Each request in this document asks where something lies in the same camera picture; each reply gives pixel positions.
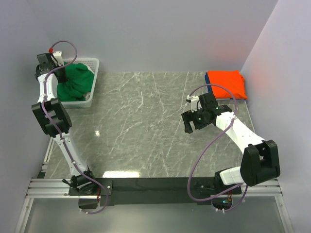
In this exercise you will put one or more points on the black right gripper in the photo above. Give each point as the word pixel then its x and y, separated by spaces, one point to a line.
pixel 189 116

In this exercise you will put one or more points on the green t shirt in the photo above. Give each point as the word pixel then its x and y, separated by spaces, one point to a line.
pixel 79 83

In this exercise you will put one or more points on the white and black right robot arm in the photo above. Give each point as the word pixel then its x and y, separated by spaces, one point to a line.
pixel 260 160

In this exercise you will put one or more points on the white plastic laundry basket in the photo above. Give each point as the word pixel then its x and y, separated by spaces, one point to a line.
pixel 93 63

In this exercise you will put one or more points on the folded orange t shirt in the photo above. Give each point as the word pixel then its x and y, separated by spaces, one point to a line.
pixel 231 80

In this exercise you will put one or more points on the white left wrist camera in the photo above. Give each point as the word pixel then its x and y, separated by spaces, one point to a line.
pixel 56 57

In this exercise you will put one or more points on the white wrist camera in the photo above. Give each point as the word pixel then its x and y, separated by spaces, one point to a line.
pixel 56 57
pixel 194 101

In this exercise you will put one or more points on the folded blue t shirt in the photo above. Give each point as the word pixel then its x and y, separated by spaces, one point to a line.
pixel 207 85

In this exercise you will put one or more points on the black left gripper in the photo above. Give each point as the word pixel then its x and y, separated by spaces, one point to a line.
pixel 64 78

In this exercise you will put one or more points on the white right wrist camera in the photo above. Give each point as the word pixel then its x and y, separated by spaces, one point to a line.
pixel 194 101

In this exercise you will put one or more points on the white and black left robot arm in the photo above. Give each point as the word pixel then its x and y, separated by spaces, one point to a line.
pixel 55 122

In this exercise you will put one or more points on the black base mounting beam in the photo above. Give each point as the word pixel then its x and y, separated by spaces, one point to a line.
pixel 155 190

